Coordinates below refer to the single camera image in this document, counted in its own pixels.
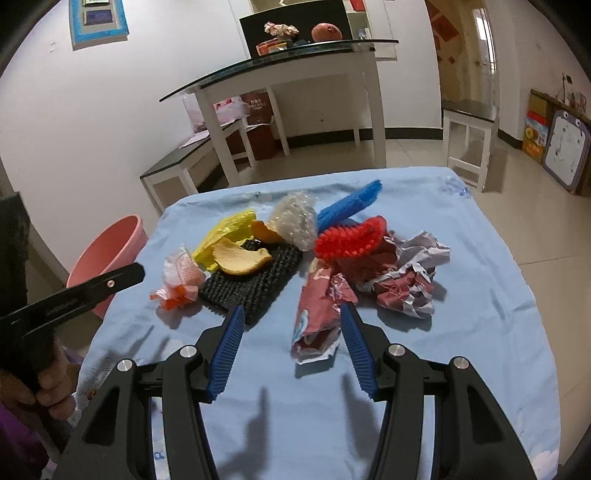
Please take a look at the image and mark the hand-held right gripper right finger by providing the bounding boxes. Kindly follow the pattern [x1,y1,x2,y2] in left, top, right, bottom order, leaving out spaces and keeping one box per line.
[339,302,539,480]

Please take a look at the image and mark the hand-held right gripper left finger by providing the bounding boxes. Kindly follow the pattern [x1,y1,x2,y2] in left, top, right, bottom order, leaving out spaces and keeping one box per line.
[54,305,246,480]

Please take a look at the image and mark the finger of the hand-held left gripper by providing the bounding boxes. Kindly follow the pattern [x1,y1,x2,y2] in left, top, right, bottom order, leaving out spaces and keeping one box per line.
[16,262,146,337]

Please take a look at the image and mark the pink plastic basin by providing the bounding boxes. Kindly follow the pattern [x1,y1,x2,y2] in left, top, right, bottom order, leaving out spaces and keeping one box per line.
[67,215,149,319]

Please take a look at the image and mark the black mesh pad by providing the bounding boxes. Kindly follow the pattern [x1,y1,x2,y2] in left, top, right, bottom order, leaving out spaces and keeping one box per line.
[198,240,303,326]

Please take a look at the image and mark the yellow plastic bag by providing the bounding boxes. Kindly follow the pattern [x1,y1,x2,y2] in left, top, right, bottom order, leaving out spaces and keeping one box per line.
[191,209,259,273]

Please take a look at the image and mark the clear bubble wrap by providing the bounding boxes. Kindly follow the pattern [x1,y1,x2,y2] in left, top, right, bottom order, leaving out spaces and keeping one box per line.
[268,191,320,252]

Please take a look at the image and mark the person's left hand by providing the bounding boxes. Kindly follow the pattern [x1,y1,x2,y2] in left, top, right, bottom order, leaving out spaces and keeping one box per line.
[0,351,77,421]

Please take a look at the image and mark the crumpled red paper bag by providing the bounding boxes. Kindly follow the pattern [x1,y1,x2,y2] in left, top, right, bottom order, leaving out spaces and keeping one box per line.
[290,272,358,365]

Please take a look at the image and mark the purple patterned clothing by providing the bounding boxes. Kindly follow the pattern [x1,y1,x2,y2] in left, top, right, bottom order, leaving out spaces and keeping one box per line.
[62,346,86,374]

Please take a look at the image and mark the crumpled red white paper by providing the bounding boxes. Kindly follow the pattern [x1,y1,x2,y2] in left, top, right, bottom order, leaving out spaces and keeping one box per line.
[332,228,452,319]

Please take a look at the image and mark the large pale orange peel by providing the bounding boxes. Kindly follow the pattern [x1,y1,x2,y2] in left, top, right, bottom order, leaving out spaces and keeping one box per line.
[211,237,273,276]

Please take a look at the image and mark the orange white plastic wrapper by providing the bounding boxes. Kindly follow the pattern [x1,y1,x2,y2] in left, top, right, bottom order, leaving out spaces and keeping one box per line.
[150,244,208,311]

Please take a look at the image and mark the red foam net sleeve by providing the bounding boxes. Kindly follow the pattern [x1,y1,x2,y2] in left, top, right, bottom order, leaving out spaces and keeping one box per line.
[314,216,387,260]

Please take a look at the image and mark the light blue tablecloth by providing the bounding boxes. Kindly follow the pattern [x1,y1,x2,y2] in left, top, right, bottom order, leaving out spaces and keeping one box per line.
[74,166,561,480]

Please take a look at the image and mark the small orange peel piece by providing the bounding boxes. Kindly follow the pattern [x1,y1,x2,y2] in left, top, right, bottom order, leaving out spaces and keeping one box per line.
[252,220,283,244]

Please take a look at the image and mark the blue foam net sleeve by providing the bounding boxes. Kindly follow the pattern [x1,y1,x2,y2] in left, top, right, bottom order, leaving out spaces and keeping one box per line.
[316,179,384,232]

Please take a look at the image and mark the white bench with black top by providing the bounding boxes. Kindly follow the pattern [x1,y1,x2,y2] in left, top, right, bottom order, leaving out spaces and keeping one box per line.
[140,117,257,215]

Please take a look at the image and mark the white paper sheets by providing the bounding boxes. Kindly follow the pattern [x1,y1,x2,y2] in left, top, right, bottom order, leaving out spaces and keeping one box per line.
[178,129,213,148]

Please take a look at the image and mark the dark red carton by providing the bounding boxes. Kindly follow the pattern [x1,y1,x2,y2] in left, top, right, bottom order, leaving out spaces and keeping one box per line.
[226,124,276,161]

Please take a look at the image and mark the white pink plastic bag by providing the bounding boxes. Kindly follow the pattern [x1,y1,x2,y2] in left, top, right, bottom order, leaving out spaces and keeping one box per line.
[182,92,250,127]

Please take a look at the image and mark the white stool with black top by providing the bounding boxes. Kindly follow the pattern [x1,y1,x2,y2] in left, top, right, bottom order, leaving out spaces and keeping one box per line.
[441,100,499,192]

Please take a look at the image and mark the colourful cardboard box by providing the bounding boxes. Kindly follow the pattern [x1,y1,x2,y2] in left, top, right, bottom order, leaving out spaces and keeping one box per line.
[522,90,561,164]

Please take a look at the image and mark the white table with glass top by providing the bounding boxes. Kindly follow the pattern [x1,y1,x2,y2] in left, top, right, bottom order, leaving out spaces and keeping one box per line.
[159,39,400,183]

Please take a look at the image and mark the grey purple drawing board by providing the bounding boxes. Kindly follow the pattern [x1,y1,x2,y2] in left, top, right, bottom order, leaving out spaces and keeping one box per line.
[541,110,591,195]

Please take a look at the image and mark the red box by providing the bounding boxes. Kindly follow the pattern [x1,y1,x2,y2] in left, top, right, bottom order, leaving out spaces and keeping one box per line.
[256,39,291,57]

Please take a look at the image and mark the black board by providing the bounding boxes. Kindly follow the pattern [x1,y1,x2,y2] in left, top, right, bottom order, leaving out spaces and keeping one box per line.
[239,0,352,58]

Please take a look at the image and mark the orange pomelo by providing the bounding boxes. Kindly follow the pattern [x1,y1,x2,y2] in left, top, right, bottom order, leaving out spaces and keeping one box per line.
[311,22,343,43]

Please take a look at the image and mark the white shelf cabinet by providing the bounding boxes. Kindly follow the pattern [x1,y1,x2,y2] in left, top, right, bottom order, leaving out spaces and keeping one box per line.
[344,0,398,61]

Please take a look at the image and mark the flower bouquet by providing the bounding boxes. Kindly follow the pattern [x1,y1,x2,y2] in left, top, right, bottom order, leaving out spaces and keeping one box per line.
[264,21,301,40]

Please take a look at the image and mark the blue picture frame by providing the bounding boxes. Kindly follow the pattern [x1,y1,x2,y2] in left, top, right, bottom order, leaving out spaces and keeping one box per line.
[69,0,130,51]

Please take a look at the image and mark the red wall decoration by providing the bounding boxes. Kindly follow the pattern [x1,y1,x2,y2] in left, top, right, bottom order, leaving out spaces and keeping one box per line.
[424,0,461,43]

